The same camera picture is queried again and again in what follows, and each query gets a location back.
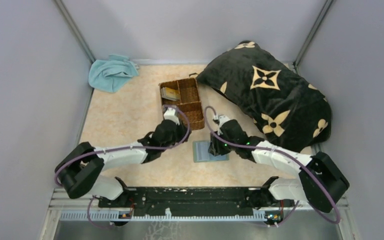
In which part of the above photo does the light blue cloth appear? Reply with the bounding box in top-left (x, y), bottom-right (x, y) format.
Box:
top-left (88, 54), bottom-right (140, 93)

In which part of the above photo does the green leather card holder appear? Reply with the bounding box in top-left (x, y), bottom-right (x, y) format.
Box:
top-left (192, 140), bottom-right (229, 163)

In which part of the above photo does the black floral pillow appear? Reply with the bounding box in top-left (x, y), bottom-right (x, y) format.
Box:
top-left (196, 40), bottom-right (333, 152)

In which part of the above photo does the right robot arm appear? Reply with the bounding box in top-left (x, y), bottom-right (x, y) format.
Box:
top-left (209, 115), bottom-right (350, 213)

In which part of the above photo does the gold card stack in basket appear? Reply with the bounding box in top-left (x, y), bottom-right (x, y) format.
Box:
top-left (160, 87), bottom-right (181, 102)

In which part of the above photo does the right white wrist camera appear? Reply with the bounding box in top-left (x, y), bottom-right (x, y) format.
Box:
top-left (212, 114), bottom-right (232, 136)

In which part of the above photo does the brown woven divided basket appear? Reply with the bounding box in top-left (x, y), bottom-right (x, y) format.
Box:
top-left (158, 77), bottom-right (205, 131)

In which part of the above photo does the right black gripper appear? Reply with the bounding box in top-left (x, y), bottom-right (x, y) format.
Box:
top-left (208, 129), bottom-right (238, 156)

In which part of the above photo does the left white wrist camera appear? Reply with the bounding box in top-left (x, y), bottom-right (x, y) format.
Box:
top-left (163, 107), bottom-right (180, 125)

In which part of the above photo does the aluminium frame rail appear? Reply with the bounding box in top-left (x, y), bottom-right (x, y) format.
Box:
top-left (47, 187), bottom-right (349, 222)

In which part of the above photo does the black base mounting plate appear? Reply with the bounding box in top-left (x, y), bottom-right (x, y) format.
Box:
top-left (98, 187), bottom-right (295, 217)

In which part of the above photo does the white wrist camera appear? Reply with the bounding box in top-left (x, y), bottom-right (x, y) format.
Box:
top-left (212, 114), bottom-right (232, 136)
top-left (163, 107), bottom-right (180, 125)

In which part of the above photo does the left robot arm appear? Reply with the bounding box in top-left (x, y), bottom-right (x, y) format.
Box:
top-left (54, 119), bottom-right (191, 207)

